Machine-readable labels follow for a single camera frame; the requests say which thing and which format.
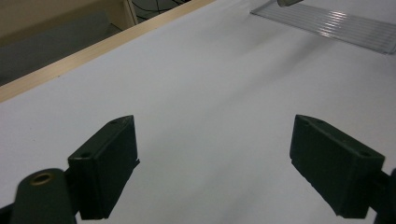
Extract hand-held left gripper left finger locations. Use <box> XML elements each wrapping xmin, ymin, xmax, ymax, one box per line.
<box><xmin>67</xmin><ymin>115</ymin><xmax>140</xmax><ymax>220</ymax></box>

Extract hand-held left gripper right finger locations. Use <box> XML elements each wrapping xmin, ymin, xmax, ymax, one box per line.
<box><xmin>289</xmin><ymin>114</ymin><xmax>387</xmax><ymax>219</ymax></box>

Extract clear plastic tray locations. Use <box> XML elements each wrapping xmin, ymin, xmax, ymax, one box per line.
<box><xmin>249</xmin><ymin>0</ymin><xmax>396</xmax><ymax>56</ymax></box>

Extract dark translucent phone case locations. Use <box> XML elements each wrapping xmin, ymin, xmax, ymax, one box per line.
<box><xmin>276</xmin><ymin>0</ymin><xmax>305</xmax><ymax>8</ymax></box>

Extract beige wooden shelf unit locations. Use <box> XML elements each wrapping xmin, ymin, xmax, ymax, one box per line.
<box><xmin>0</xmin><ymin>0</ymin><xmax>139</xmax><ymax>49</ymax></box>

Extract black cable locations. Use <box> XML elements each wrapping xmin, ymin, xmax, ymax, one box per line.
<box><xmin>132</xmin><ymin>0</ymin><xmax>191</xmax><ymax>21</ymax></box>

